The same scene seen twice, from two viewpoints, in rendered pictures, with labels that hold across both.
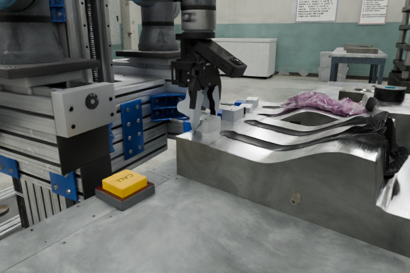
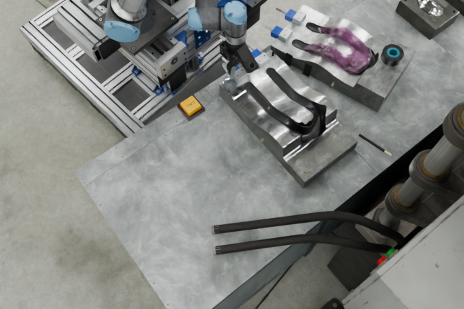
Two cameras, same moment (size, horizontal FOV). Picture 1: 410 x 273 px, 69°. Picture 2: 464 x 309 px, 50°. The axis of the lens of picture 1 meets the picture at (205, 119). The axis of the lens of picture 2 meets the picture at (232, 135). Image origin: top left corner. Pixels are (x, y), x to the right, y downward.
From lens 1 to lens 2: 148 cm
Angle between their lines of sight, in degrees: 48
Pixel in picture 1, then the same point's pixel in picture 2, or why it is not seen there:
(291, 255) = (248, 162)
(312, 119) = (319, 68)
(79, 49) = not seen: outside the picture
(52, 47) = (150, 21)
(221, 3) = not seen: outside the picture
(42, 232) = (157, 127)
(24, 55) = not seen: hidden behind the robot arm
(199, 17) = (233, 41)
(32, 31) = not seen: hidden behind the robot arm
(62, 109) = (160, 71)
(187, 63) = (227, 52)
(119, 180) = (188, 106)
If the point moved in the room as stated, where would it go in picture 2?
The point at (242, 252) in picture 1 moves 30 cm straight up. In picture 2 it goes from (230, 156) to (229, 118)
